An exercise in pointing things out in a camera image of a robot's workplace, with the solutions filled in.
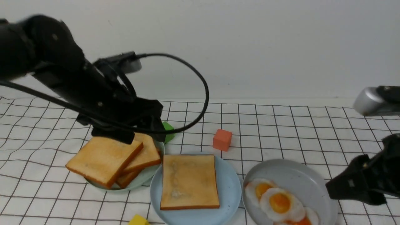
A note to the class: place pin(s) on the fried egg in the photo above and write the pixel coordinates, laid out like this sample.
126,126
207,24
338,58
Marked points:
256,188
281,206
311,218

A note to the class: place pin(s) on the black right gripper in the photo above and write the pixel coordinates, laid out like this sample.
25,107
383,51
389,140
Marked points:
367,180

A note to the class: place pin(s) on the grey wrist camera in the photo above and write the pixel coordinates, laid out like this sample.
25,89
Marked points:
128,62
378,101

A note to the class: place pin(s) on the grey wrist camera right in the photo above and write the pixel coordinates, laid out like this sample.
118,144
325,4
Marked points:
378,101

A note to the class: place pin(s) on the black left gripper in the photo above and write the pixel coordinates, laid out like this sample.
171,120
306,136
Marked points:
117,104

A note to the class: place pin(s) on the yellow cube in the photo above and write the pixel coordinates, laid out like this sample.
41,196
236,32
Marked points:
138,220

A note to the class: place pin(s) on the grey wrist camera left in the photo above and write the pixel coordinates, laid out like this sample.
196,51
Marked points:
128,62

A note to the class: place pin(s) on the orange cube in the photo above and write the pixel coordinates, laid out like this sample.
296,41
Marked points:
222,140

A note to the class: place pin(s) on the grey plate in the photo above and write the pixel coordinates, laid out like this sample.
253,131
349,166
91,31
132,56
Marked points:
305,183

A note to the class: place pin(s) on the pale green plate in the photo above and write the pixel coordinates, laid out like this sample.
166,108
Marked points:
136,183

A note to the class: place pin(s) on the toast slice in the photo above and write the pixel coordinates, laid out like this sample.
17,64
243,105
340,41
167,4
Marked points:
189,182
125,180
148,156
102,160

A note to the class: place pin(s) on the light blue plate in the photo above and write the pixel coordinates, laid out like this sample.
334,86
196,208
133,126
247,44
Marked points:
229,191

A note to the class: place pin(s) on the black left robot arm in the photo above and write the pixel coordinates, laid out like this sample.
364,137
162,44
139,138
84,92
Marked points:
45,47

